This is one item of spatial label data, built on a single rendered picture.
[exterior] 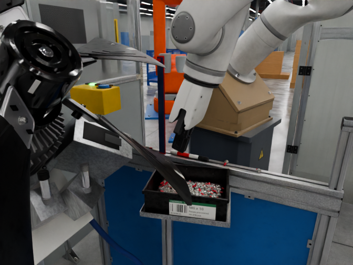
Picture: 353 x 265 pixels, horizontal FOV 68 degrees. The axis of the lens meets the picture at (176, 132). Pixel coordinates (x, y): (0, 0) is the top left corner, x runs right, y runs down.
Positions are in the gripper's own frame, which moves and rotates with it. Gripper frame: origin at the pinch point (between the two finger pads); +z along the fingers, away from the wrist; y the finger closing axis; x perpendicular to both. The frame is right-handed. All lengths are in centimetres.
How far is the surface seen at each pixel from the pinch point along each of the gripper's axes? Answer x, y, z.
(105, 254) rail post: -26, -23, 85
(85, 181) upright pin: -12.3, 15.8, 9.9
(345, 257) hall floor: 88, -105, 78
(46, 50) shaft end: -18.1, 22.0, -15.9
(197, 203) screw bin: 8.8, -0.8, 13.8
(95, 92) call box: -41.8, -19.0, 7.8
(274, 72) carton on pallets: -49, -905, 95
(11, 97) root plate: -16.5, 28.6, -10.1
